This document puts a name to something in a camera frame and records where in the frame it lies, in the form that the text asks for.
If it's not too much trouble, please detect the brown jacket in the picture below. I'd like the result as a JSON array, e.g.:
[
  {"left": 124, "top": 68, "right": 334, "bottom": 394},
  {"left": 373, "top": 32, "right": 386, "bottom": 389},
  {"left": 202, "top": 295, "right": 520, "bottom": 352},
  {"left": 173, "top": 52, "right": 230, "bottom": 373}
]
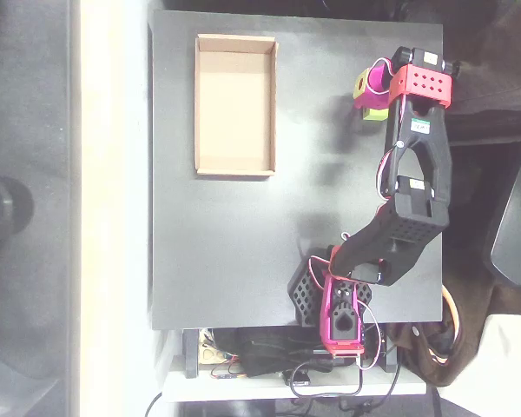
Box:
[{"left": 442, "top": 0, "right": 521, "bottom": 118}]

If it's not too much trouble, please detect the black power cable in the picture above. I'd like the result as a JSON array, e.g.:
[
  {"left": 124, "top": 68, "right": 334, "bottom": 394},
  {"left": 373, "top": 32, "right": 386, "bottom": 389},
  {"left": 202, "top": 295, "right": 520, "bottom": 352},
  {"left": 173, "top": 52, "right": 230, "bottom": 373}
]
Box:
[{"left": 144, "top": 390, "right": 164, "bottom": 417}]

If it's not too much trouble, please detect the small black adapter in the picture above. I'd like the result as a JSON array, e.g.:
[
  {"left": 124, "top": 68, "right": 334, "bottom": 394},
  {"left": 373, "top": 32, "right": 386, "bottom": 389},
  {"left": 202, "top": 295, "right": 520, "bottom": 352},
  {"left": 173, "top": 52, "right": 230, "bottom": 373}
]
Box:
[{"left": 283, "top": 368, "right": 313, "bottom": 387}]

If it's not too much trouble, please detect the orange cable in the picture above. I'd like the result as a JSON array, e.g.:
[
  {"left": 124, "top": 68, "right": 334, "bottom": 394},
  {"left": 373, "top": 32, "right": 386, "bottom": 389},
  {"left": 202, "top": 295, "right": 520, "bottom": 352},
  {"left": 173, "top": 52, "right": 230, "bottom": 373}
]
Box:
[{"left": 441, "top": 284, "right": 464, "bottom": 368}]

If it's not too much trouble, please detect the white cloth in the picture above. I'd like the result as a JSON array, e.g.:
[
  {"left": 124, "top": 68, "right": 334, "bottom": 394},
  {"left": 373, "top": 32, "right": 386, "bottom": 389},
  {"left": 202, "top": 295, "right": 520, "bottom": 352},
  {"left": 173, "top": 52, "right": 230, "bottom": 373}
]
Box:
[{"left": 442, "top": 312, "right": 521, "bottom": 417}]

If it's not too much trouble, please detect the black round knob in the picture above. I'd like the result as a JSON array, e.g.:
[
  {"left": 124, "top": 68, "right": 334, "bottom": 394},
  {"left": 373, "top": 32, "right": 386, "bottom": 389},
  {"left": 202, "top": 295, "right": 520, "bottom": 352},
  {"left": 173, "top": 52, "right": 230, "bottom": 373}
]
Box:
[{"left": 0, "top": 173, "right": 36, "bottom": 248}]

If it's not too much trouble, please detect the black perforated arm base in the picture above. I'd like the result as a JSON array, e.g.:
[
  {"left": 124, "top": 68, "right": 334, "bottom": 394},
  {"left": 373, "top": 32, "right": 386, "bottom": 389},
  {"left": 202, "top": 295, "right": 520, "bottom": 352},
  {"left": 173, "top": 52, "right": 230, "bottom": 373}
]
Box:
[{"left": 287, "top": 255, "right": 374, "bottom": 328}]

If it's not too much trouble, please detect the black office chair armrest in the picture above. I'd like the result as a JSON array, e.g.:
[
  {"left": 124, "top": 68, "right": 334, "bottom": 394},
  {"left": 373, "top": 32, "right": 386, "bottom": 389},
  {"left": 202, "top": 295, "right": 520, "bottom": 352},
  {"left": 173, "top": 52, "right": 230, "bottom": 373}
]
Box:
[{"left": 481, "top": 125, "right": 521, "bottom": 288}]

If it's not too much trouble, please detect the small circuit board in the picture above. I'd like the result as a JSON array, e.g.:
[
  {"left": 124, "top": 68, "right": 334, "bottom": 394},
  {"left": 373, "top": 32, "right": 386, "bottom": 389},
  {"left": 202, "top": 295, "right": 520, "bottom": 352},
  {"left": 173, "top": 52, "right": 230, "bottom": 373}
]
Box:
[{"left": 198, "top": 328, "right": 241, "bottom": 366}]

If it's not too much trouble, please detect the black looped cable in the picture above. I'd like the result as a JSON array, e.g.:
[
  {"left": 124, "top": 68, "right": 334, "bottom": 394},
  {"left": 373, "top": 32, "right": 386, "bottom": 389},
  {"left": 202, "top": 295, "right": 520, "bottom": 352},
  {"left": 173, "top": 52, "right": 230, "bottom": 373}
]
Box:
[{"left": 289, "top": 362, "right": 403, "bottom": 412}]

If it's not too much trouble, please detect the cardboard box tray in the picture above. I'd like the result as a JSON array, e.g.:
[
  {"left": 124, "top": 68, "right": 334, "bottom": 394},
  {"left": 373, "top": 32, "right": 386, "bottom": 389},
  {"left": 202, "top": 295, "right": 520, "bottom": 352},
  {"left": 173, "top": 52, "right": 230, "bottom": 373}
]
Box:
[{"left": 194, "top": 33, "right": 280, "bottom": 177}]

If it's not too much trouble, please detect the white shelf board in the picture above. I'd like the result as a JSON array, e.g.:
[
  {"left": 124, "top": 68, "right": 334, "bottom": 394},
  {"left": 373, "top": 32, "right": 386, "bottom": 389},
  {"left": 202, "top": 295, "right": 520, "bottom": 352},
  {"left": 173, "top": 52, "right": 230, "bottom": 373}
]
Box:
[{"left": 162, "top": 355, "right": 429, "bottom": 403}]

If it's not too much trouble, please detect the brown bag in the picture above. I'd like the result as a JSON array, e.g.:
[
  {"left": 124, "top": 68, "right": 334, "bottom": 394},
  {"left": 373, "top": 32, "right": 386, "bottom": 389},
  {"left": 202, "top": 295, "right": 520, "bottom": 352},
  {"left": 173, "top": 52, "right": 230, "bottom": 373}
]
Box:
[{"left": 392, "top": 260, "right": 505, "bottom": 388}]

